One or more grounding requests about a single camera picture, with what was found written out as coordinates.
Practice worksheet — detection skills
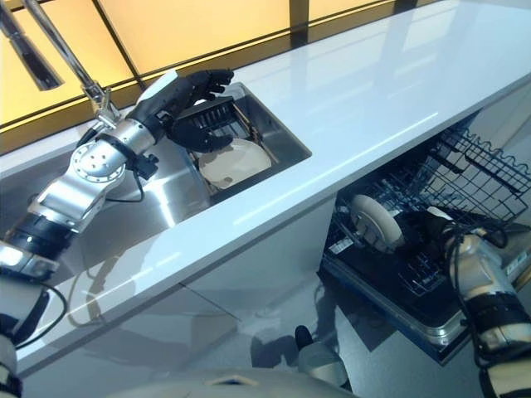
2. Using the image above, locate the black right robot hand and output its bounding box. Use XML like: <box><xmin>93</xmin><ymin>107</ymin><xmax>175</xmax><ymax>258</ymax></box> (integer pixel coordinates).
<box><xmin>396</xmin><ymin>206</ymin><xmax>461</xmax><ymax>260</ymax></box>

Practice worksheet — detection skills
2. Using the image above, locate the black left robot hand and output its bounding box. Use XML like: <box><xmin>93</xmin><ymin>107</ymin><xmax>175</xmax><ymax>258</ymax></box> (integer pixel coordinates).
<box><xmin>132</xmin><ymin>69</ymin><xmax>236</xmax><ymax>153</ymax></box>

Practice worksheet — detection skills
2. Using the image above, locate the black slotted cutlery basket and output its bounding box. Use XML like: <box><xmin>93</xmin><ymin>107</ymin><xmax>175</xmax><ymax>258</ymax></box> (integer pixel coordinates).
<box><xmin>176</xmin><ymin>96</ymin><xmax>236</xmax><ymax>140</ymax></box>

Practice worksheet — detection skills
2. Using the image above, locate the white round plate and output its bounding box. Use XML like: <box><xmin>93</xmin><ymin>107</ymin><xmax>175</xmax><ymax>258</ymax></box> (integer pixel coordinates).
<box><xmin>197</xmin><ymin>138</ymin><xmax>273</xmax><ymax>192</ymax></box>
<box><xmin>349</xmin><ymin>193</ymin><xmax>406</xmax><ymax>255</ymax></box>

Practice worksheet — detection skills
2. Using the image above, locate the dishwasher door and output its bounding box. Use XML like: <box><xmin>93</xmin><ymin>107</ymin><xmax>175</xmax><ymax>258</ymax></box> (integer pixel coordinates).
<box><xmin>317</xmin><ymin>230</ymin><xmax>482</xmax><ymax>366</ymax></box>

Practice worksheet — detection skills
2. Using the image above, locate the stainless steel sink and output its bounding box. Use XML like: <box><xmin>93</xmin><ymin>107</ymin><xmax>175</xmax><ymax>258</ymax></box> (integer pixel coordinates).
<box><xmin>0</xmin><ymin>81</ymin><xmax>313</xmax><ymax>291</ymax></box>

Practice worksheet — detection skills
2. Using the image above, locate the wooden dish rack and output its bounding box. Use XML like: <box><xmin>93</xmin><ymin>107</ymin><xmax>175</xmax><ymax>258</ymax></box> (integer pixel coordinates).
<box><xmin>230</xmin><ymin>101</ymin><xmax>280</xmax><ymax>167</ymax></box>

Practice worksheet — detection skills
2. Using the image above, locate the chrome kitchen faucet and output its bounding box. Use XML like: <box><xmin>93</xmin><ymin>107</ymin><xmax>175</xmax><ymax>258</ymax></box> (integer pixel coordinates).
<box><xmin>22</xmin><ymin>0</ymin><xmax>122</xmax><ymax>128</ymax></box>

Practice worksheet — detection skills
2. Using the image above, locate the silver robot leg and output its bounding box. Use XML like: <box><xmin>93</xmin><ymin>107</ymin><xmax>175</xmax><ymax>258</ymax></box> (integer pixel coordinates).
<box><xmin>293</xmin><ymin>325</ymin><xmax>350</xmax><ymax>387</ymax></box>

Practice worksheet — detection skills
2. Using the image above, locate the silver robot torso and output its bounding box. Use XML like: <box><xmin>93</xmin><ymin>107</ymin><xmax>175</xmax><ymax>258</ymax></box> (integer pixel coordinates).
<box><xmin>134</xmin><ymin>364</ymin><xmax>353</xmax><ymax>398</ymax></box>

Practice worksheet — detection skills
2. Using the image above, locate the dark wire dishwasher rack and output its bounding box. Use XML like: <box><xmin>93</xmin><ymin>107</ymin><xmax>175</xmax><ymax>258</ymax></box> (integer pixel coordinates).
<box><xmin>326</xmin><ymin>164</ymin><xmax>518</xmax><ymax>296</ymax></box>

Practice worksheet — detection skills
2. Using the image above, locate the black wavy wire dishwasher rack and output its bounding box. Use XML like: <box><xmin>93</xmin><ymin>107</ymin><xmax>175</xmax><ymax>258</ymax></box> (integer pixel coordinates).
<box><xmin>421</xmin><ymin>125</ymin><xmax>531</xmax><ymax>228</ymax></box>

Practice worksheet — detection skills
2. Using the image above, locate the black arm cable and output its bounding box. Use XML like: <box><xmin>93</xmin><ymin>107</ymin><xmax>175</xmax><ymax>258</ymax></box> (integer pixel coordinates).
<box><xmin>105</xmin><ymin>163</ymin><xmax>146</xmax><ymax>205</ymax></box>

